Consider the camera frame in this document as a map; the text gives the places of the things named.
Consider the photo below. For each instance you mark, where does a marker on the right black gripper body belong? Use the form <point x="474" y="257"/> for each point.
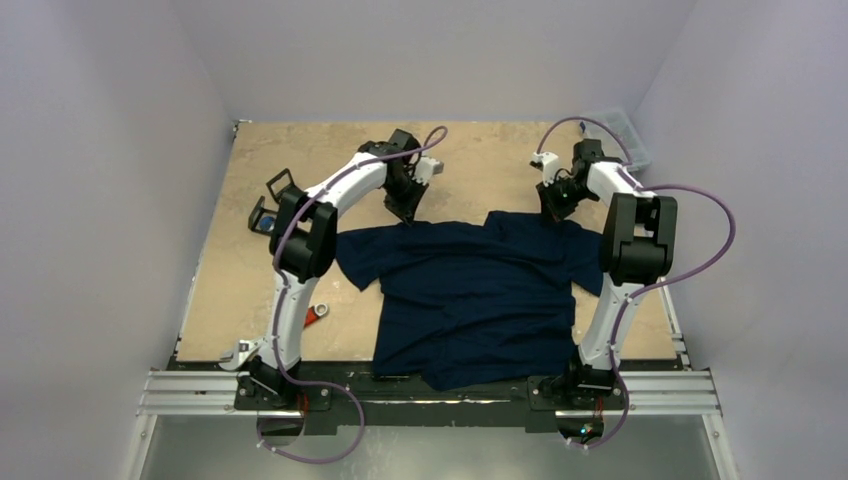
<point x="556" y="196"/>

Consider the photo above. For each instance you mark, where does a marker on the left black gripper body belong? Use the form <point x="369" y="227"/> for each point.
<point x="402" y="195"/>

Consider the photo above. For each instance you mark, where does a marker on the navy blue t-shirt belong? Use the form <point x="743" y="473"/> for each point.
<point x="467" y="304"/>

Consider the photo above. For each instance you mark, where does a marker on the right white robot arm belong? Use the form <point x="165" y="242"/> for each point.
<point x="636" y="250"/>

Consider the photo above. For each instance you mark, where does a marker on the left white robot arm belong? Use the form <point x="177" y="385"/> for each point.
<point x="303" y="242"/>

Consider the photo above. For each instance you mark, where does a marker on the clear plastic organizer box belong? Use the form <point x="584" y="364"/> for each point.
<point x="618" y="135"/>

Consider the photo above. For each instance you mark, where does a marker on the red adjustable wrench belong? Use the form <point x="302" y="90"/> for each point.
<point x="315" y="313"/>

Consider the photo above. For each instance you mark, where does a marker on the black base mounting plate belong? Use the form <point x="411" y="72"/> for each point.
<point x="348" y="393"/>

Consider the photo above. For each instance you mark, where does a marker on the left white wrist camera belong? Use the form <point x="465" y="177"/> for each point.
<point x="425" y="169"/>

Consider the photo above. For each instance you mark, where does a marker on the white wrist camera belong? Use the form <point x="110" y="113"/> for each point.
<point x="549" y="164"/>
<point x="425" y="169"/>

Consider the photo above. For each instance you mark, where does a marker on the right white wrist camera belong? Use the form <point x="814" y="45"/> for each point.
<point x="549" y="164"/>

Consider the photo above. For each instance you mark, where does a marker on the black display frame far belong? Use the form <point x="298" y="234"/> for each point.
<point x="279" y="183"/>

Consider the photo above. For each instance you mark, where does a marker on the black display frame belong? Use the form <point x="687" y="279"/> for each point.
<point x="279" y="183"/>
<point x="258" y="211"/>

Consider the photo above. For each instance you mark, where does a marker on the black display frame near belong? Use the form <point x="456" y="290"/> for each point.
<point x="258" y="211"/>

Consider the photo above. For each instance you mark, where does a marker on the aluminium rail frame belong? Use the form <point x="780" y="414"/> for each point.
<point x="717" y="445"/>

